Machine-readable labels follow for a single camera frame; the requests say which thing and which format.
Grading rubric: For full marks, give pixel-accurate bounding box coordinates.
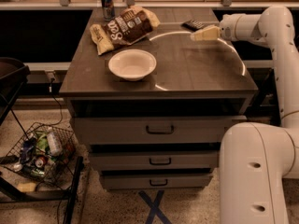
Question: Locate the blue energy drink can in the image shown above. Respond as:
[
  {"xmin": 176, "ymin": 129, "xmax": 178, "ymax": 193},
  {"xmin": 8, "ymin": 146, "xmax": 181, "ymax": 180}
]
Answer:
[{"xmin": 101, "ymin": 0, "xmax": 115, "ymax": 21}]

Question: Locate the bottom grey drawer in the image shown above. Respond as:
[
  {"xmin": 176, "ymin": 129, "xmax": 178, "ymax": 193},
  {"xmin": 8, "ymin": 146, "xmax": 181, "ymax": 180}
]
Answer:
[{"xmin": 100, "ymin": 174, "xmax": 212, "ymax": 190}]

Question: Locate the red soda can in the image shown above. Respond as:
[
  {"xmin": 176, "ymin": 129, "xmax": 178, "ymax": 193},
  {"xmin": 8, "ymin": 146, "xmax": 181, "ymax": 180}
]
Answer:
[{"xmin": 35, "ymin": 156, "xmax": 48, "ymax": 169}]

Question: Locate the grey drawer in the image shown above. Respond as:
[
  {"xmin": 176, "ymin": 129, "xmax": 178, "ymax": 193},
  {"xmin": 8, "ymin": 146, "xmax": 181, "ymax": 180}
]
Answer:
[
  {"xmin": 70, "ymin": 116, "xmax": 247, "ymax": 145},
  {"xmin": 89, "ymin": 150, "xmax": 218, "ymax": 171},
  {"xmin": 100, "ymin": 174, "xmax": 212, "ymax": 190}
]

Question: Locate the brown sea salt chip bag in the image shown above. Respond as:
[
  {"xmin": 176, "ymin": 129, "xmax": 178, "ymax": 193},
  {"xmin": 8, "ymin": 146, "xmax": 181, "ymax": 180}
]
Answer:
[{"xmin": 90, "ymin": 6, "xmax": 160, "ymax": 55}]

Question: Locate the yellow sponge block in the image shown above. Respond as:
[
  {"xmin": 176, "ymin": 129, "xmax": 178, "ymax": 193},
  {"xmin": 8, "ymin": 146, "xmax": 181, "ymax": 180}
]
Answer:
[{"xmin": 17, "ymin": 182, "xmax": 36, "ymax": 192}]

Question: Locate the grey drawer cabinet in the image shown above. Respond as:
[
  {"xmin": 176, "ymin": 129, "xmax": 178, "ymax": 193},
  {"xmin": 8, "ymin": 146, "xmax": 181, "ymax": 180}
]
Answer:
[{"xmin": 60, "ymin": 7, "xmax": 257, "ymax": 179}]

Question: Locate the black wire basket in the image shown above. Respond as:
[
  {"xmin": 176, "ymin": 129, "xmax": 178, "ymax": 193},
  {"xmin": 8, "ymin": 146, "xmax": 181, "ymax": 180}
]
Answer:
[{"xmin": 0, "ymin": 122, "xmax": 76, "ymax": 183}]

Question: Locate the green snack bag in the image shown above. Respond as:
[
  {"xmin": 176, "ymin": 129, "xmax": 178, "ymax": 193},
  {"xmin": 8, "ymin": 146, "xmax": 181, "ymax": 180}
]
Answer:
[{"xmin": 35, "ymin": 131, "xmax": 50, "ymax": 155}]

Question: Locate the clear plastic bottle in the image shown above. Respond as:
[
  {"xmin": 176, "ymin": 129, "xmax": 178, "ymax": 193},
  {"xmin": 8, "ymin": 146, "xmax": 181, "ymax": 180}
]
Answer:
[{"xmin": 47, "ymin": 127, "xmax": 63, "ymax": 157}]

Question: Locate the black power cable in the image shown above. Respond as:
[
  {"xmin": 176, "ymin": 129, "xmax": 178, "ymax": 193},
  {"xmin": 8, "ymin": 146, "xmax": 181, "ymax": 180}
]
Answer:
[{"xmin": 36, "ymin": 77, "xmax": 64, "ymax": 129}]

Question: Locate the blue snack bag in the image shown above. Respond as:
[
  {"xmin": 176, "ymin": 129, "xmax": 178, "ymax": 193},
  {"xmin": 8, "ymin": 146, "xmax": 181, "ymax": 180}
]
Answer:
[{"xmin": 20, "ymin": 133, "xmax": 36, "ymax": 164}]

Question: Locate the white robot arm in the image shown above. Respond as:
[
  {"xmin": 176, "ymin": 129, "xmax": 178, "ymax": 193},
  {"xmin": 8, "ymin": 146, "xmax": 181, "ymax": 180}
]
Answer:
[{"xmin": 191, "ymin": 6, "xmax": 299, "ymax": 224}]

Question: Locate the middle grey drawer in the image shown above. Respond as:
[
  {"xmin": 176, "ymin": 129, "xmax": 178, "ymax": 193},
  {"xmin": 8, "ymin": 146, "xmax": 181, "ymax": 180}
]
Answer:
[{"xmin": 89, "ymin": 150, "xmax": 218, "ymax": 171}]

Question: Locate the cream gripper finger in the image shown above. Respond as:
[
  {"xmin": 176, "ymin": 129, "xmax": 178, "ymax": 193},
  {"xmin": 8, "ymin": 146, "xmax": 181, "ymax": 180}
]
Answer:
[{"xmin": 191, "ymin": 25, "xmax": 221, "ymax": 41}]

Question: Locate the white paper bowl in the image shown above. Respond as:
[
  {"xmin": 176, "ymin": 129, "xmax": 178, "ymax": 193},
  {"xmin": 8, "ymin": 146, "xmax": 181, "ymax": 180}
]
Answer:
[{"xmin": 108, "ymin": 49, "xmax": 157, "ymax": 81}]

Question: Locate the black cart frame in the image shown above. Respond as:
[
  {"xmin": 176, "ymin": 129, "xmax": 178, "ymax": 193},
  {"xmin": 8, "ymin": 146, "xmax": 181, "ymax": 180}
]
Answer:
[{"xmin": 0, "ymin": 57, "xmax": 83, "ymax": 224}]

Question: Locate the top grey drawer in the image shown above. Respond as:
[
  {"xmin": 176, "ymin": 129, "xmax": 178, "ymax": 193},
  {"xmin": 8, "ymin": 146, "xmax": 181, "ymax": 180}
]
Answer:
[{"xmin": 70, "ymin": 116, "xmax": 247, "ymax": 145}]

